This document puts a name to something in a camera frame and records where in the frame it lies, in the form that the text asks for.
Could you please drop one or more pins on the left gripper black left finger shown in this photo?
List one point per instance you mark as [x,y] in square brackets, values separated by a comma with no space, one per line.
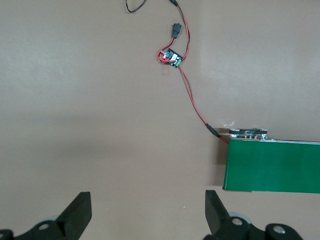
[75,217]

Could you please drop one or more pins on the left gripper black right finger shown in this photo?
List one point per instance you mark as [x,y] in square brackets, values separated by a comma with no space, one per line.
[220,222]

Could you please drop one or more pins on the green conveyor belt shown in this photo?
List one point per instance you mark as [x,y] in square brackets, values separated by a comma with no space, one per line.
[270,167]

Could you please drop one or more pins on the small circuit board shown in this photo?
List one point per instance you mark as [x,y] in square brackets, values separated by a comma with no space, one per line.
[172,58]

